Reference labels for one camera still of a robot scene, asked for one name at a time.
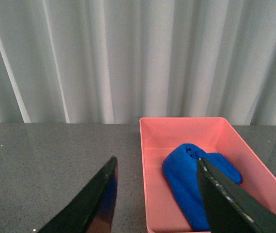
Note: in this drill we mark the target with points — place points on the blue microfiber cloth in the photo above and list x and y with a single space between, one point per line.
180 170

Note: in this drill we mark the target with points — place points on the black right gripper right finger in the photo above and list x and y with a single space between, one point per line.
228 208

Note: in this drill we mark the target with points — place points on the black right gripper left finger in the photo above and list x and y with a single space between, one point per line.
92 209

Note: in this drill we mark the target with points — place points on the white pleated curtain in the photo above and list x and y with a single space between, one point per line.
116 61

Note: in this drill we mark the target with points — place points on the pink plastic bin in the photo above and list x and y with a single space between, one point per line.
161 135

